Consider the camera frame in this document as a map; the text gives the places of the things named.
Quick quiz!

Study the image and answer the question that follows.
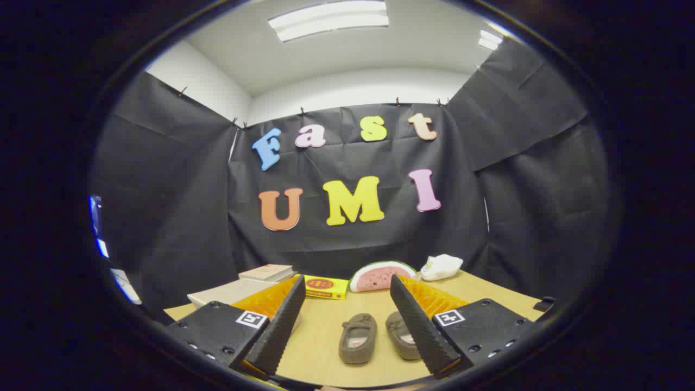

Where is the yellow book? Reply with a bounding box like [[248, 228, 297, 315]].
[[303, 275, 349, 300]]

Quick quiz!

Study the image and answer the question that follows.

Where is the small ceiling light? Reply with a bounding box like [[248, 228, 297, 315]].
[[478, 28, 504, 51]]

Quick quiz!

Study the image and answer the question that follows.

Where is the white plush toy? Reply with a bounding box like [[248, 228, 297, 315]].
[[420, 254, 464, 281]]

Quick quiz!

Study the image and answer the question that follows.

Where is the black backdrop cloth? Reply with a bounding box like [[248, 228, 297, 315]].
[[90, 38, 611, 321]]

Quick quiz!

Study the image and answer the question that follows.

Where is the watermelon slice plush toy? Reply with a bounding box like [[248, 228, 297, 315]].
[[349, 261, 418, 293]]

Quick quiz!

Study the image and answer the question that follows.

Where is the cream fabric storage box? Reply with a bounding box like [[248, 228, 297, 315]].
[[187, 279, 279, 308]]

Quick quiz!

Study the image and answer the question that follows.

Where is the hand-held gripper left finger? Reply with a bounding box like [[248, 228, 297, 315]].
[[163, 274, 307, 378]]

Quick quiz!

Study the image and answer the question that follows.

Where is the brown fuzzy slipper shoe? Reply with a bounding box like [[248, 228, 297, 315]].
[[386, 311, 422, 361], [338, 313, 378, 364]]

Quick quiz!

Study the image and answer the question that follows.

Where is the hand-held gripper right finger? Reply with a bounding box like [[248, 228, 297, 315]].
[[390, 274, 536, 380]]

